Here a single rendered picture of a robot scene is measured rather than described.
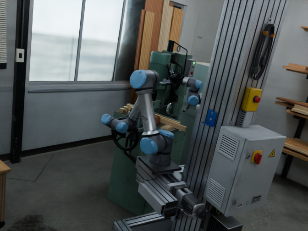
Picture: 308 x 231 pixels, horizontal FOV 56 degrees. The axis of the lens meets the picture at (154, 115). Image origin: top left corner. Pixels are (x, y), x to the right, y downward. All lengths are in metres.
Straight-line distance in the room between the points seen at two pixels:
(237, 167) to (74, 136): 2.71
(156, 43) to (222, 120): 2.77
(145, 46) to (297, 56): 2.08
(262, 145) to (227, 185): 0.29
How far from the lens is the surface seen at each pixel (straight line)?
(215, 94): 1.78
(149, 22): 4.17
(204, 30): 5.14
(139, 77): 1.78
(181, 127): 2.51
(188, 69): 2.75
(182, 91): 2.67
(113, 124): 2.01
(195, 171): 1.94
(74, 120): 3.87
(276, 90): 4.54
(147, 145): 1.80
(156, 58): 2.50
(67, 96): 3.70
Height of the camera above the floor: 1.67
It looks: 16 degrees down
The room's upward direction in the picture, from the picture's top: 11 degrees clockwise
